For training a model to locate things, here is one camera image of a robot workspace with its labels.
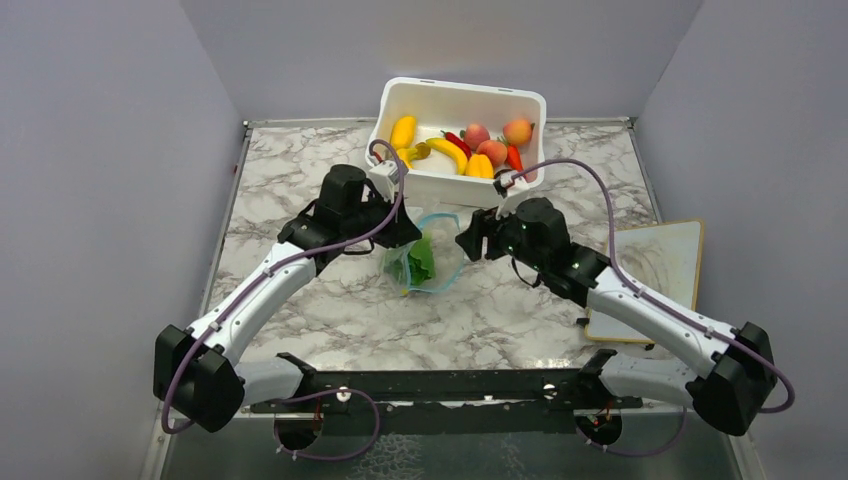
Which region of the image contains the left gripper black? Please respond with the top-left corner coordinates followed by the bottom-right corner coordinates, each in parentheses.
top-left (343, 188), bottom-right (423, 249)

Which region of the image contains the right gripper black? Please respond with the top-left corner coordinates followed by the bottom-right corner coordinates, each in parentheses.
top-left (457, 197), bottom-right (548, 273)

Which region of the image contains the green lettuce head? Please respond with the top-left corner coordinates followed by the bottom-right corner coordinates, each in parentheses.
top-left (384, 236), bottom-right (436, 287)

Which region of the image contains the clear zip top bag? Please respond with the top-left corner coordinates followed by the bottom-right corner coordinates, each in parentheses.
top-left (381, 212), bottom-right (465, 296)

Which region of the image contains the peach orange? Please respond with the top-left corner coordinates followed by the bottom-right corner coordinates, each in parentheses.
top-left (502, 118), bottom-right (535, 147)

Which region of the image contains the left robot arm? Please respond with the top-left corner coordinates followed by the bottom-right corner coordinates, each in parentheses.
top-left (153, 161), bottom-right (422, 432)

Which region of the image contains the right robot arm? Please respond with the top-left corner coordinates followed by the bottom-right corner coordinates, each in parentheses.
top-left (455, 198), bottom-right (777, 436)

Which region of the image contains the yellow pepper front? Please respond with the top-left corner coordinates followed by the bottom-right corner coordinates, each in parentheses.
top-left (465, 154), bottom-right (495, 179)

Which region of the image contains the yellow pepper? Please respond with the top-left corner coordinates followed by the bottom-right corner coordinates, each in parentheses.
top-left (397, 142), bottom-right (431, 170)
top-left (465, 154), bottom-right (495, 179)

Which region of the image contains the orange carrot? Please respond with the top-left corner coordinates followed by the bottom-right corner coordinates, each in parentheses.
top-left (501, 139), bottom-right (524, 171)

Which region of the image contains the peach front middle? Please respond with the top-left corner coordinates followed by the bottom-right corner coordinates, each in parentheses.
top-left (476, 139), bottom-right (508, 169)

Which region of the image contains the yellow pepper left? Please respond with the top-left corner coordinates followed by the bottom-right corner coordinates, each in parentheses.
top-left (397, 142), bottom-right (431, 170)

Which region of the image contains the white plastic bin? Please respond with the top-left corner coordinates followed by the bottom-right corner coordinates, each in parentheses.
top-left (369, 77), bottom-right (547, 208)

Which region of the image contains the yellow banana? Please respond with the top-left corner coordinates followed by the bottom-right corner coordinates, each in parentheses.
top-left (425, 138), bottom-right (468, 175)

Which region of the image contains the peach back middle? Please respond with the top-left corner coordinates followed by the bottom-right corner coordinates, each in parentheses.
top-left (460, 123), bottom-right (491, 152)

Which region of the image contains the red chili pepper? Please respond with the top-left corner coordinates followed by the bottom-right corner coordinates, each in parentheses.
top-left (442, 131), bottom-right (472, 158)

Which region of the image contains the yellow squash upper left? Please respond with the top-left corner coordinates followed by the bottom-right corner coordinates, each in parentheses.
top-left (389, 115), bottom-right (417, 150)

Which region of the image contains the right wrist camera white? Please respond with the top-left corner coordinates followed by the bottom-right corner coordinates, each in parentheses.
top-left (493, 171), bottom-right (530, 220)

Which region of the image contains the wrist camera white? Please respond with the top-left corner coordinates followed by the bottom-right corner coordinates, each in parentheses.
top-left (367, 160), bottom-right (408, 203)
top-left (493, 171), bottom-right (530, 220)

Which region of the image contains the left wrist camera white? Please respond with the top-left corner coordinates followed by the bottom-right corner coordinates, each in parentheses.
top-left (367, 160), bottom-right (408, 203)

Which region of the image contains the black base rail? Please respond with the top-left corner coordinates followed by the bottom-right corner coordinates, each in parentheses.
top-left (252, 355), bottom-right (643, 436)

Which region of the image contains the white board wooden frame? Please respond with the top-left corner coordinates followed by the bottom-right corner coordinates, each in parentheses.
top-left (615, 219), bottom-right (705, 310)

